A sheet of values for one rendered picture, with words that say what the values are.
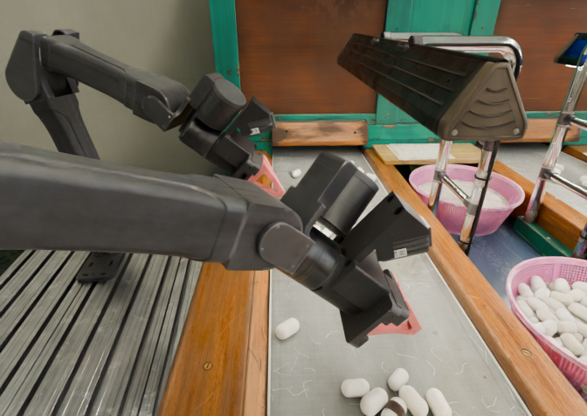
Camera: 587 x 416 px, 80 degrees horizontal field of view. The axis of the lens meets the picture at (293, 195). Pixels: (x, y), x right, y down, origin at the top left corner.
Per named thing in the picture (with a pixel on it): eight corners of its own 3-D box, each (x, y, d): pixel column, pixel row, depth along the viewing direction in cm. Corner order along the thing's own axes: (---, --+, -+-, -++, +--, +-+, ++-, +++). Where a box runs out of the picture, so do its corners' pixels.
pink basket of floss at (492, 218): (492, 259, 76) (504, 221, 72) (385, 215, 93) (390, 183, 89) (527, 215, 93) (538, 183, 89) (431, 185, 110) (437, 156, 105)
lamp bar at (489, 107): (441, 142, 32) (458, 58, 29) (336, 64, 88) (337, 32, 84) (525, 142, 33) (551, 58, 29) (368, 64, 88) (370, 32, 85)
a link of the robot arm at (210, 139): (235, 124, 60) (201, 98, 58) (226, 140, 56) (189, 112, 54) (214, 149, 64) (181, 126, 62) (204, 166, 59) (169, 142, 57)
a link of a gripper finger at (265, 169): (293, 171, 68) (255, 142, 65) (295, 187, 62) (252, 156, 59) (272, 195, 70) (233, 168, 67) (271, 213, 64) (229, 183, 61)
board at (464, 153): (383, 164, 101) (384, 161, 100) (371, 148, 114) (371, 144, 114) (494, 162, 102) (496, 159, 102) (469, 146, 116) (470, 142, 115)
